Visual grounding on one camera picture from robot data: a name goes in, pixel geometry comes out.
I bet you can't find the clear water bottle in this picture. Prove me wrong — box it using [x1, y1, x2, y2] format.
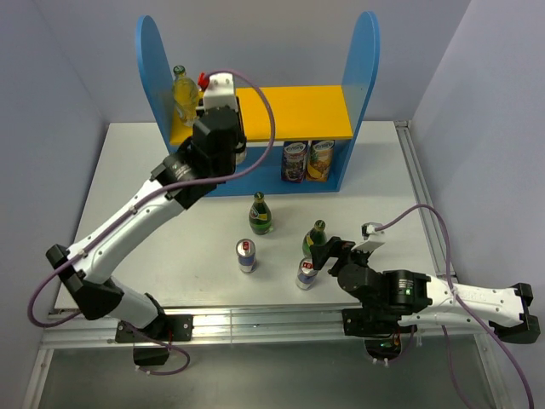
[235, 143, 247, 165]
[172, 65, 199, 127]

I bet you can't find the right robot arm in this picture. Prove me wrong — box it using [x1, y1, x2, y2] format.
[310, 234, 541, 344]

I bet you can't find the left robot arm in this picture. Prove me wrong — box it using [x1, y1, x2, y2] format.
[46, 106, 243, 340]

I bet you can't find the blue and yellow shelf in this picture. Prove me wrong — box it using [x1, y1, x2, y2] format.
[135, 11, 381, 196]

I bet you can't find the green glass bottle right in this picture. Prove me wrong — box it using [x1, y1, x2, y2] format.
[302, 220, 327, 257]

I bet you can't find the green glass bottle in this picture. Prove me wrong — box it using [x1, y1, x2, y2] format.
[302, 220, 327, 257]
[249, 192, 272, 235]

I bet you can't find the Red Bull can right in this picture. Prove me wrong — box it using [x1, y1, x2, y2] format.
[296, 258, 318, 290]

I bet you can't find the red bull can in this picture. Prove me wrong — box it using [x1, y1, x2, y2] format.
[236, 239, 256, 274]
[296, 258, 318, 290]

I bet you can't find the green glass bottle rear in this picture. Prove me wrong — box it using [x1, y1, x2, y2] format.
[249, 192, 272, 235]

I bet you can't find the Red Bull can left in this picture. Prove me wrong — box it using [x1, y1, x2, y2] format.
[236, 239, 256, 274]

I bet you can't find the purple juice carton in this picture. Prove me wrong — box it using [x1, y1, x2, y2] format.
[280, 141, 308, 182]

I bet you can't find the yellow pineapple juice carton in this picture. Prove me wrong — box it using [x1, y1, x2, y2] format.
[306, 140, 335, 182]

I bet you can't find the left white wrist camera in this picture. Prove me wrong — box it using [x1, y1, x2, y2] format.
[198, 72, 238, 112]

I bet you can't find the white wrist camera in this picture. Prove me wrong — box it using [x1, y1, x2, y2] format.
[352, 222, 386, 253]
[198, 72, 238, 112]

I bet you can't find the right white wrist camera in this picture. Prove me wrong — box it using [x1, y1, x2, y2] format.
[352, 222, 386, 253]

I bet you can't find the aluminium mounting rail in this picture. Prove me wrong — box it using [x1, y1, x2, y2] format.
[40, 304, 486, 350]

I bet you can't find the aluminium side rail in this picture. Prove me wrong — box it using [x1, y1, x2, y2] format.
[394, 121, 446, 279]

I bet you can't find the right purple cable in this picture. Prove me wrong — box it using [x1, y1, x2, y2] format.
[370, 204, 536, 409]

